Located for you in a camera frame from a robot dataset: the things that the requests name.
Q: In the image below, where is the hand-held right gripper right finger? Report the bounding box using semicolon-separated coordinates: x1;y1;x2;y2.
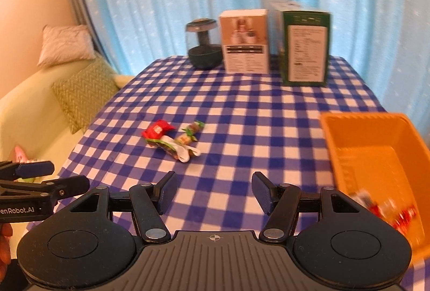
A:
251;172;361;243

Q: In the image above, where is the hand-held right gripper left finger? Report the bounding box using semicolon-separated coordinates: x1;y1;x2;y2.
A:
69;171;178;243

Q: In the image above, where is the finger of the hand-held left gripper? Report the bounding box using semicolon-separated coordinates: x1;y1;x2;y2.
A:
0;161;55;181
0;175;91;202

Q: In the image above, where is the green and white snack packet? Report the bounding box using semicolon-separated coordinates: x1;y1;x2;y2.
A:
145;136;202;164

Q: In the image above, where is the yellow green candy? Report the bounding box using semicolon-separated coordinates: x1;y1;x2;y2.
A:
175;132;199;146

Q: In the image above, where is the green brown candy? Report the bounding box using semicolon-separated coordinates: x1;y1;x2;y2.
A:
181;120;205;134

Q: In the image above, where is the orange plastic tray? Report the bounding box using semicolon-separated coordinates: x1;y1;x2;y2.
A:
319;112;430;273

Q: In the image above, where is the person's left hand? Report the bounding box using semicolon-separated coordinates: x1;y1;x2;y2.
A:
0;223;14;273

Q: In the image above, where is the small pink soft object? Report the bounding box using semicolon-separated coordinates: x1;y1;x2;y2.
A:
13;145;31;164

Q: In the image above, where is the pale green sofa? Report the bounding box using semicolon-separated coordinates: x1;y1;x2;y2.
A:
0;57;135;184

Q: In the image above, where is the dark cloth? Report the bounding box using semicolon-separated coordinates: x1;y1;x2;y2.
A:
0;261;31;291

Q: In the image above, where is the blue checked tablecloth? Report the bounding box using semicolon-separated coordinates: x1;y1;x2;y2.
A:
26;55;430;291

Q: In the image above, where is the green zigzag pillow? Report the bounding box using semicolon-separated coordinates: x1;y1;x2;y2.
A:
51;57;118;134

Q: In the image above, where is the white textured pillow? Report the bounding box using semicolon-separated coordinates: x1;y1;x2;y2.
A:
37;25;96;68

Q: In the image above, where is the dark green glass jar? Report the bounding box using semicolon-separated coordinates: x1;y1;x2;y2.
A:
186;19;223;70

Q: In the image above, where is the white carton box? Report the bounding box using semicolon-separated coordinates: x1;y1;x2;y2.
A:
219;9;270;74

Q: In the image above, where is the green carton box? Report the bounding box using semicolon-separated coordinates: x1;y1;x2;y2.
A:
271;1;331;87

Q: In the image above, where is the grey curtain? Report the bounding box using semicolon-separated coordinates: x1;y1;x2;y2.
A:
60;0;118;76

